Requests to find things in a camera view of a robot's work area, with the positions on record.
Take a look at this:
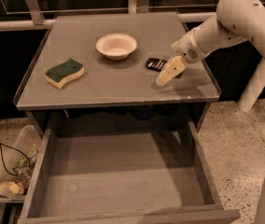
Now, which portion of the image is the green and yellow sponge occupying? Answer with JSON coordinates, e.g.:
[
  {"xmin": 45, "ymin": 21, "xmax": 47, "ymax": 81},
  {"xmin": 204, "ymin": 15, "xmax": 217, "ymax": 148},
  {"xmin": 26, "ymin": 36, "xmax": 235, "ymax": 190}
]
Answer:
[{"xmin": 45, "ymin": 59, "xmax": 85, "ymax": 89}]

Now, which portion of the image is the white bowl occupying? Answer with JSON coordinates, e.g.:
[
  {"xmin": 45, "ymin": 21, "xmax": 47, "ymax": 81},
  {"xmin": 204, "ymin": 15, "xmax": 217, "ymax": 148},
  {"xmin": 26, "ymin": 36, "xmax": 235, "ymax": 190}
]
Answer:
[{"xmin": 95, "ymin": 34, "xmax": 137, "ymax": 61}]

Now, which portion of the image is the grey cabinet with top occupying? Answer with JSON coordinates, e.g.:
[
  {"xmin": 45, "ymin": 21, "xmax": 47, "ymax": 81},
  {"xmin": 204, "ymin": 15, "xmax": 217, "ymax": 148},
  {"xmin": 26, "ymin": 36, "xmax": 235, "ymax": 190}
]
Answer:
[{"xmin": 14, "ymin": 14, "xmax": 220, "ymax": 133}]

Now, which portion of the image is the white diagonal post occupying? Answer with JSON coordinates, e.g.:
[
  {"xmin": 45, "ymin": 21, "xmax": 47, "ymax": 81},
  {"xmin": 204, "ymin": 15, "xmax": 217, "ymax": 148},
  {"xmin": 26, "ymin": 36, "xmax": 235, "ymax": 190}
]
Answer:
[{"xmin": 237, "ymin": 59, "xmax": 265, "ymax": 113}]

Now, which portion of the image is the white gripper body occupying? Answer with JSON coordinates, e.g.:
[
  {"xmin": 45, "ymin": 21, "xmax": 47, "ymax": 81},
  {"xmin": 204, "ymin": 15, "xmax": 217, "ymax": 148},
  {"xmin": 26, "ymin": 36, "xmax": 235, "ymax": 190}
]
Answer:
[{"xmin": 171, "ymin": 28, "xmax": 209, "ymax": 63}]

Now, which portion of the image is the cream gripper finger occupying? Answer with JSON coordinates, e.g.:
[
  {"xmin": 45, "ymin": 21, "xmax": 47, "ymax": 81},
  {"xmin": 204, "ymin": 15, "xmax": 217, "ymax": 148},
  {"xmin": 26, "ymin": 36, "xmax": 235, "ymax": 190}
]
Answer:
[{"xmin": 156, "ymin": 56, "xmax": 187, "ymax": 86}]

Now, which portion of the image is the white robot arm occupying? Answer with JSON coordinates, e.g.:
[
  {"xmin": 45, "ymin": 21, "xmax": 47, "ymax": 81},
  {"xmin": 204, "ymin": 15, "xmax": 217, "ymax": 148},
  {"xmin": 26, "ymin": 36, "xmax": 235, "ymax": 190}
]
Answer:
[{"xmin": 156, "ymin": 0, "xmax": 265, "ymax": 86}]

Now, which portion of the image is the clear plastic trash bin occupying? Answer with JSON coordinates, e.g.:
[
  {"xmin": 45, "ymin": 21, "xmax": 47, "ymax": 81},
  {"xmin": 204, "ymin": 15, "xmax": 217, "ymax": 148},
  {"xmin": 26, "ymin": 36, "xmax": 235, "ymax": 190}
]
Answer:
[{"xmin": 0, "ymin": 125, "xmax": 42, "ymax": 203}]

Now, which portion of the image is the metal railing frame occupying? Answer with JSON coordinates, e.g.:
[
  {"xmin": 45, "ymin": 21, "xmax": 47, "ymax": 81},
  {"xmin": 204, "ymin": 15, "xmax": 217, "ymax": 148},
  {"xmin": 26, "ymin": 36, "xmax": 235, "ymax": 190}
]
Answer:
[{"xmin": 0, "ymin": 0, "xmax": 265, "ymax": 34}]

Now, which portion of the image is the open grey top drawer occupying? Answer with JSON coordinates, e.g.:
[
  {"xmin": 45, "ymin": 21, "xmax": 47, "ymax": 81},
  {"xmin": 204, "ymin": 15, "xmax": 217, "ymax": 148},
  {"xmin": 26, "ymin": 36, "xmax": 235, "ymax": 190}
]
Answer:
[{"xmin": 18, "ymin": 121, "xmax": 240, "ymax": 224}]

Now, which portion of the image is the black cable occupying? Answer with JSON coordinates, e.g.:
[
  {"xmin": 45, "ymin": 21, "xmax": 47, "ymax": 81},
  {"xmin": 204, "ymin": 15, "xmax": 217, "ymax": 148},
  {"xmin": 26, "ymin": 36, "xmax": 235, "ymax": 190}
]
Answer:
[{"xmin": 0, "ymin": 122, "xmax": 33, "ymax": 177}]

